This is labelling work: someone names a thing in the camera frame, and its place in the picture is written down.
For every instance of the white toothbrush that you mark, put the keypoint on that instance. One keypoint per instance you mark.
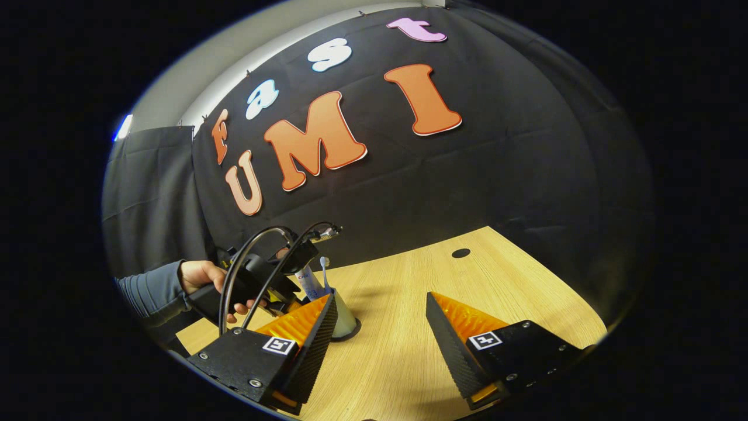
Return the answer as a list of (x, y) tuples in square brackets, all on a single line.
[(324, 263)]

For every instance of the dark round coaster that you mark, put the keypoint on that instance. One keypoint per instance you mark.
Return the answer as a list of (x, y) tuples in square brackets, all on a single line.
[(354, 334)]

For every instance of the white toothpaste tube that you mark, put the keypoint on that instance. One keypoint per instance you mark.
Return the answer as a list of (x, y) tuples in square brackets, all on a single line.
[(308, 283)]

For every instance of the ceiling light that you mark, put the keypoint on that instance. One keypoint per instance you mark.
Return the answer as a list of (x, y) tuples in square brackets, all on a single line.
[(124, 127)]

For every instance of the black backdrop cloth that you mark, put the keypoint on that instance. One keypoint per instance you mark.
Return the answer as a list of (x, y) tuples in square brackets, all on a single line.
[(467, 175)]

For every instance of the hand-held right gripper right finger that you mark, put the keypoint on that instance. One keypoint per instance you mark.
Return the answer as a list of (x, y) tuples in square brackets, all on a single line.
[(456, 345)]

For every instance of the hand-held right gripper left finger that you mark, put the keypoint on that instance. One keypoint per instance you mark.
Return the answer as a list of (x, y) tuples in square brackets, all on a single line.
[(310, 351)]

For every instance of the wooden desktop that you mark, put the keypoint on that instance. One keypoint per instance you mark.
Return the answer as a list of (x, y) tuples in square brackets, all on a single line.
[(409, 292)]

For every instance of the dark grey side curtain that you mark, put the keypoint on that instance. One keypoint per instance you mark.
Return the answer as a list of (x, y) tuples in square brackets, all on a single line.
[(152, 199)]

